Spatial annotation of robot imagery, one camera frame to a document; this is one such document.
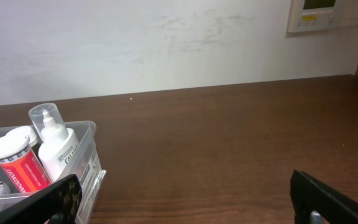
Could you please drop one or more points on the orange tube white cap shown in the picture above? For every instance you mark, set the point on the orange tube white cap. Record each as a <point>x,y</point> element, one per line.
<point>21,165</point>

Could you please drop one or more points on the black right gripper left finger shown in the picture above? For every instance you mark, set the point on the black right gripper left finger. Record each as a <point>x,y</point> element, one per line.
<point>57,203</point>

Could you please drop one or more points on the wall control panel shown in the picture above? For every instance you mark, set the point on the wall control panel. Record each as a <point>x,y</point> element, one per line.
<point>319,15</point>

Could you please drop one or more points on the clear plastic container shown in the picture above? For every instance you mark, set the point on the clear plastic container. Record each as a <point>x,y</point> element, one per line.
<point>85,165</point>

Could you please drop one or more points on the black bottle white cap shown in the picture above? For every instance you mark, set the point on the black bottle white cap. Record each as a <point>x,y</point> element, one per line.
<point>22,131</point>

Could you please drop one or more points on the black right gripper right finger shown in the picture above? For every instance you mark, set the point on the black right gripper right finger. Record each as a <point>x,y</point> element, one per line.
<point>314,201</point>

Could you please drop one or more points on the white lotion bottle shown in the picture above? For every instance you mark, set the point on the white lotion bottle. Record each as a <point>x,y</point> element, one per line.
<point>59,143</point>

